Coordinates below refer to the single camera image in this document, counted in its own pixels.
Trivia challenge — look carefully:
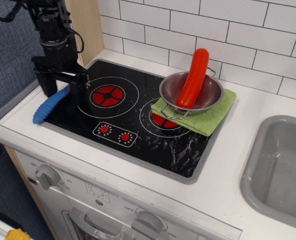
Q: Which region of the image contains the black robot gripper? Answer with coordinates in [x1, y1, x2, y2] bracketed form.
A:
[31, 41, 88, 106]

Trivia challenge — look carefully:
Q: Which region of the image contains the blue handled metal spoon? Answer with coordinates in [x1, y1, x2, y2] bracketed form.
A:
[32, 89, 71, 124]

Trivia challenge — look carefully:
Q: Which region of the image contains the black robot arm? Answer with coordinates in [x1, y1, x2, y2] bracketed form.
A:
[22, 0, 88, 105]

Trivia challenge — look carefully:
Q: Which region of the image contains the black toy stove top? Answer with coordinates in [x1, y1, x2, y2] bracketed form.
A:
[44, 60, 225, 184]

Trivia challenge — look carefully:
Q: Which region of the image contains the grey left oven knob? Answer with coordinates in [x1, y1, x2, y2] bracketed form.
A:
[35, 164, 61, 190]

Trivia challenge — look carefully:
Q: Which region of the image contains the grey oven knob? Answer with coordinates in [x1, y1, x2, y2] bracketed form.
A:
[35, 164, 61, 190]
[131, 211, 164, 240]

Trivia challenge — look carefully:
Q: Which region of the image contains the red toy sausage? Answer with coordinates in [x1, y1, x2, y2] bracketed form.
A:
[176, 48, 210, 109]

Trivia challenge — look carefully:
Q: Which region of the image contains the green folded cloth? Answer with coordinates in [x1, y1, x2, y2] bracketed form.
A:
[151, 89, 237, 137]

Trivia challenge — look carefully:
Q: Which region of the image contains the small metal pan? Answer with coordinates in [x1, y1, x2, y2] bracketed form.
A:
[159, 71, 224, 120]

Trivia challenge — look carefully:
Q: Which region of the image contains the yellow object bottom left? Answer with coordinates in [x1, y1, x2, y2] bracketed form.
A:
[5, 228, 31, 240]

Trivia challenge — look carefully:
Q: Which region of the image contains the grey right oven knob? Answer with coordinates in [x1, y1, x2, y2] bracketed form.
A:
[131, 211, 164, 240]

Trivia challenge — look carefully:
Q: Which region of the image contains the grey sink basin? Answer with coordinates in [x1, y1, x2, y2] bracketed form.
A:
[240, 115, 296, 228]

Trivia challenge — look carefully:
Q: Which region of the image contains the light wooden post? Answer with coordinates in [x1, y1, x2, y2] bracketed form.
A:
[65, 0, 105, 67]

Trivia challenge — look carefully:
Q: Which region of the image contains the oven door handle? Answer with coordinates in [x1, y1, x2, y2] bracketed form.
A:
[69, 208, 129, 240]

